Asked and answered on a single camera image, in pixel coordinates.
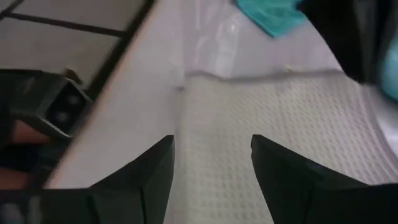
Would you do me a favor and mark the teal microfiber towel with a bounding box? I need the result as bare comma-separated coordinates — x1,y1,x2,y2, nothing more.
233,0,308,39

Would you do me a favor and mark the person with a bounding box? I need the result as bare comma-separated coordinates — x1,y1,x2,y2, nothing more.
0,119,63,190

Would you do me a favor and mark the grey waffle-weave towel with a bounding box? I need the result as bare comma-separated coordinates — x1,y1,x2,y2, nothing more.
163,70,398,224

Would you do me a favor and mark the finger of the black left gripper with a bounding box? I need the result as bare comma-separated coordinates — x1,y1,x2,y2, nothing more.
297,0,366,83
360,0,398,83

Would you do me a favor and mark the black aluminium frame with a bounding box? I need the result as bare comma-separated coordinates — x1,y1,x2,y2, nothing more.
0,0,156,141

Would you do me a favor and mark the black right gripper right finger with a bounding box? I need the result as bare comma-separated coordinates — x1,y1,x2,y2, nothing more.
251,134,371,224

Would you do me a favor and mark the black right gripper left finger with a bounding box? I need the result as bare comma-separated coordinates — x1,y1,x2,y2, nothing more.
90,134,175,224

